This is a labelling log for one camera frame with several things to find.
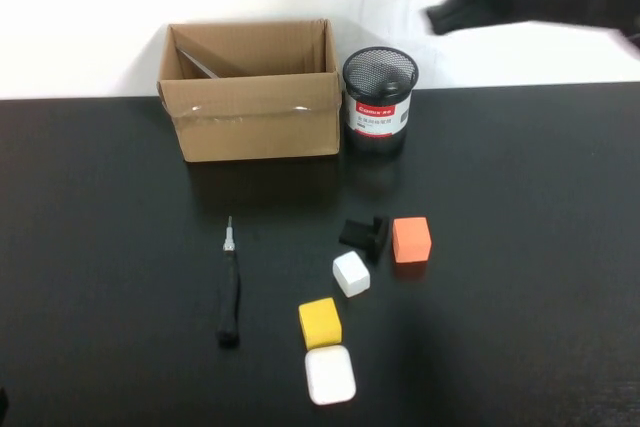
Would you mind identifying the brown cardboard box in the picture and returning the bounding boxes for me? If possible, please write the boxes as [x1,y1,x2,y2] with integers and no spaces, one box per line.
[156,18,344,163]

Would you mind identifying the black mesh pen holder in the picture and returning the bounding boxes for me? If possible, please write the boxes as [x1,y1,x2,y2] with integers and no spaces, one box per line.
[341,45,419,154]

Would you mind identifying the red handled scissors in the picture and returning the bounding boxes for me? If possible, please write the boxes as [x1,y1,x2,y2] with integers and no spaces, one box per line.
[175,45,221,80]

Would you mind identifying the small white block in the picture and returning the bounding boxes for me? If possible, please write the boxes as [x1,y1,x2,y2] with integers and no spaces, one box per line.
[332,249,372,299]

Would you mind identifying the orange block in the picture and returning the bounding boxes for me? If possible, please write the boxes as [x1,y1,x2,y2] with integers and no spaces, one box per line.
[391,215,433,264]

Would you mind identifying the thick black handled screwdriver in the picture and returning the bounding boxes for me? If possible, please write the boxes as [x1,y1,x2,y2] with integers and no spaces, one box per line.
[216,215,241,348]

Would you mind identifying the large white block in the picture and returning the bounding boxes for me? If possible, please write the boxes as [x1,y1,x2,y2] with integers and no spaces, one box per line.
[304,344,358,406]

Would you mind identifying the black plastic bracket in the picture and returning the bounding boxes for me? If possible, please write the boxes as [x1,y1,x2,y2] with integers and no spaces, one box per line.
[338,214,391,263]

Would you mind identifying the yellow block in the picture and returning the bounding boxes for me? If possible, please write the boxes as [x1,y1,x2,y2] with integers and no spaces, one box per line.
[298,296,344,350]

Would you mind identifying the thin black screwdriver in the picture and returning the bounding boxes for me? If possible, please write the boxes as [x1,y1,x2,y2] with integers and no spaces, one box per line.
[377,79,404,101]

